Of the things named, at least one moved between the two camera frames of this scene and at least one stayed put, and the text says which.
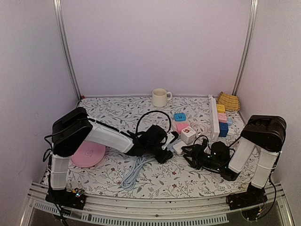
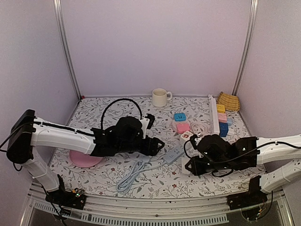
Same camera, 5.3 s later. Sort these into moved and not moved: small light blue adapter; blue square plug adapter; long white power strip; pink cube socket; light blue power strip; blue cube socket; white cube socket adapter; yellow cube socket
Moved: white cube socket adapter; light blue power strip
Not moved: long white power strip; blue square plug adapter; blue cube socket; pink cube socket; yellow cube socket; small light blue adapter
